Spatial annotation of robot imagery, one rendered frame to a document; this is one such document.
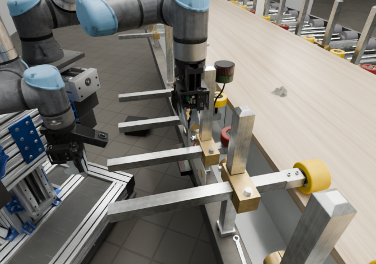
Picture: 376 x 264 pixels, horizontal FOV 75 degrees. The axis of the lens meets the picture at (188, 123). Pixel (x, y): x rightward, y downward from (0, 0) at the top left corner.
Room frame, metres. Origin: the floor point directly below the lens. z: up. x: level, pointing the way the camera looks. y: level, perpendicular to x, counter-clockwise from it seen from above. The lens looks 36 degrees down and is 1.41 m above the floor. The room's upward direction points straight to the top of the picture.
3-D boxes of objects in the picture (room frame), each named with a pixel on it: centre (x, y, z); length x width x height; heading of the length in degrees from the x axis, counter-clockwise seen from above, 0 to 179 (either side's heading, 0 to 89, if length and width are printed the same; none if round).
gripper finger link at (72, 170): (0.52, 0.34, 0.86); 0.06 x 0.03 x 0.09; 102
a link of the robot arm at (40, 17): (0.98, 0.59, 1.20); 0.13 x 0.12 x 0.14; 133
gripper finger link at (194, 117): (0.54, -0.02, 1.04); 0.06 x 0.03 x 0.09; 12
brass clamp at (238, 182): (0.40, -0.12, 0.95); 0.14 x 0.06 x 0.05; 13
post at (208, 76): (0.67, -0.06, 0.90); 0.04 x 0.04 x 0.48; 13
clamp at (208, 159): (0.65, -0.07, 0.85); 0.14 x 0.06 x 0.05; 13
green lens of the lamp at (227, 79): (0.68, -0.11, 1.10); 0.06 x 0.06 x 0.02
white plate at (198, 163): (0.69, -0.03, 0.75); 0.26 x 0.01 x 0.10; 13
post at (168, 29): (1.41, 0.11, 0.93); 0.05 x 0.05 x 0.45; 13
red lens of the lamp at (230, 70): (0.68, -0.11, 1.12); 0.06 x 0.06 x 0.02
